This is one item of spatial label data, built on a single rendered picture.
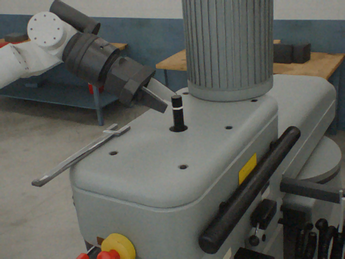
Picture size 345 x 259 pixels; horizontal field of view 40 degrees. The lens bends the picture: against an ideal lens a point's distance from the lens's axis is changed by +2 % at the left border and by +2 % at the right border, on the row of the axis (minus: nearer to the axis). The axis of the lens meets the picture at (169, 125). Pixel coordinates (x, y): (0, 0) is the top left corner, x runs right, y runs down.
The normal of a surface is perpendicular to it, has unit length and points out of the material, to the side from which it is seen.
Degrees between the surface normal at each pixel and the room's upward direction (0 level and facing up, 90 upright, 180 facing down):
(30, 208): 0
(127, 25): 90
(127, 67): 30
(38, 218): 0
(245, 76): 90
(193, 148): 0
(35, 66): 54
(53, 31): 63
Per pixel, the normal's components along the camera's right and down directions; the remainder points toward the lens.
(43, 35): -0.04, -0.07
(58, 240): -0.09, -0.91
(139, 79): 0.40, -0.77
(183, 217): 0.34, 0.34
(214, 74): -0.47, 0.39
